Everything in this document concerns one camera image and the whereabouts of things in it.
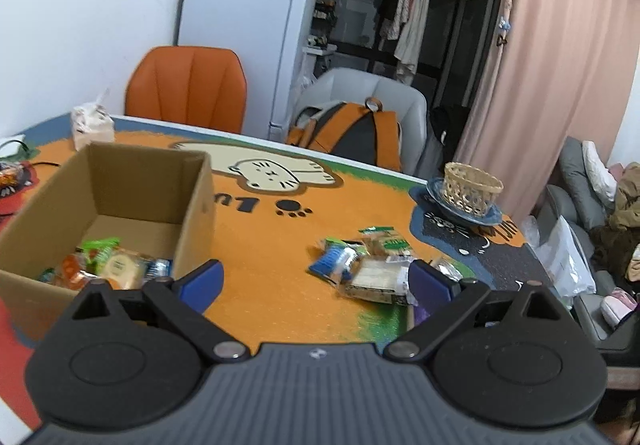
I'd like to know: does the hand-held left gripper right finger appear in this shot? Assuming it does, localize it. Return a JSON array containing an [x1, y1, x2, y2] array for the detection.
[[382, 258, 573, 367]]

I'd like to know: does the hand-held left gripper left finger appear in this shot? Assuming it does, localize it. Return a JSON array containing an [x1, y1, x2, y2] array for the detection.
[[64, 259, 252, 367]]

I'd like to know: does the blue foil snack packet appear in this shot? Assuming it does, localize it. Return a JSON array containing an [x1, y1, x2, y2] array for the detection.
[[146, 258, 174, 280]]

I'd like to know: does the white sandwich cracker packet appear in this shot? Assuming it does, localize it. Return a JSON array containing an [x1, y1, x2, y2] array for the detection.
[[339, 257, 417, 307]]

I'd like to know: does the beige round cake packet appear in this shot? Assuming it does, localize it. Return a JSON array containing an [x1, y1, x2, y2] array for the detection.
[[99, 249, 152, 289]]

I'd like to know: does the brown cardboard box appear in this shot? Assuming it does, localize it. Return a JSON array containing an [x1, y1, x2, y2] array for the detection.
[[0, 142, 217, 342]]

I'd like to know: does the clear crinkled snack packet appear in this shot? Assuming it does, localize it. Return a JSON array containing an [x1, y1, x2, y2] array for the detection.
[[429, 256, 467, 282]]

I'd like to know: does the clear green-label cracker packet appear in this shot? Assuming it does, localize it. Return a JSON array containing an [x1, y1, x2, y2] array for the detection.
[[359, 225, 414, 259]]

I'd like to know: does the blue ceramic plate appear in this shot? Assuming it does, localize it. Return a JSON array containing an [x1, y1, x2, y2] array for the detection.
[[426, 177, 505, 226]]

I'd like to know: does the white plastic bag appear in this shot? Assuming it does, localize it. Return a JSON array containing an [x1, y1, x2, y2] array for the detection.
[[532, 215, 599, 299]]

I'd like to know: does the blue green snack packet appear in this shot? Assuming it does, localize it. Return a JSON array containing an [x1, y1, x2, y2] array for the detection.
[[307, 238, 362, 284]]

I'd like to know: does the woven bamboo basket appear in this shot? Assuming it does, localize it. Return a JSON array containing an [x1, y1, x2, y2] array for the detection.
[[443, 161, 505, 217]]

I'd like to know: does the colourful cat table mat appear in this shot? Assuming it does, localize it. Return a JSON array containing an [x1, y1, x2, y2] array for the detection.
[[0, 112, 557, 428]]

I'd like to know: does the clear plastic bag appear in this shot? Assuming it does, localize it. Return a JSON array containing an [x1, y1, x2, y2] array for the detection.
[[519, 215, 542, 247]]

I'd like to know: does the brown clothes pile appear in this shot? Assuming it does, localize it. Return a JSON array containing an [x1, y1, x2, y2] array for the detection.
[[590, 162, 640, 284]]

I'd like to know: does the grey sofa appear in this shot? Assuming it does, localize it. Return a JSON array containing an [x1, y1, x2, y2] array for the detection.
[[544, 137, 640, 342]]

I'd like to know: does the black bag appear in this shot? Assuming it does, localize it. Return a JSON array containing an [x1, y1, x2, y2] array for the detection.
[[427, 104, 471, 159]]

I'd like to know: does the white cloth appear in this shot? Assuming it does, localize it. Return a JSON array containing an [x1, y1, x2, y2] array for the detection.
[[581, 140, 619, 204]]

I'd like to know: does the orange grey backpack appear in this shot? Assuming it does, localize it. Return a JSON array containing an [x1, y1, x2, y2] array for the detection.
[[285, 96, 404, 172]]

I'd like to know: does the printed tissue pack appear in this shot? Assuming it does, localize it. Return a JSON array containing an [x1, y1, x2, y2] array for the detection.
[[71, 89, 116, 152]]

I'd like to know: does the orange chair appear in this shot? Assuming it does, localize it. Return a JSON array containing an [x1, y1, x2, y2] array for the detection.
[[124, 45, 248, 135]]

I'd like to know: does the grey chair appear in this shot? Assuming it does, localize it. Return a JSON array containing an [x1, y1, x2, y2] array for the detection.
[[294, 67, 429, 176]]

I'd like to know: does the red orange wrapped packet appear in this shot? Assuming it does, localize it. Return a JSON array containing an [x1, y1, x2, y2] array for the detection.
[[0, 160, 32, 192]]

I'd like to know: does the white refrigerator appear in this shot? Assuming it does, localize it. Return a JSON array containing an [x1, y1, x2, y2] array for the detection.
[[177, 0, 326, 142]]

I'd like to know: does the white hanging garment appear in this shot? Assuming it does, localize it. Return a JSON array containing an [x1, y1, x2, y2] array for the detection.
[[393, 0, 432, 76]]

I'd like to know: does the white storage shelf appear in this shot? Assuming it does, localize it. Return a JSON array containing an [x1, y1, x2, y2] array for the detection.
[[304, 0, 339, 56]]

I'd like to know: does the pink curtain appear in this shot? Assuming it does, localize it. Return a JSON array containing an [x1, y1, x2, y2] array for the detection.
[[457, 0, 640, 222]]

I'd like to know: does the black cable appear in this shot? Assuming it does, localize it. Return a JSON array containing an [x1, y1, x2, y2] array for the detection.
[[0, 137, 32, 158]]

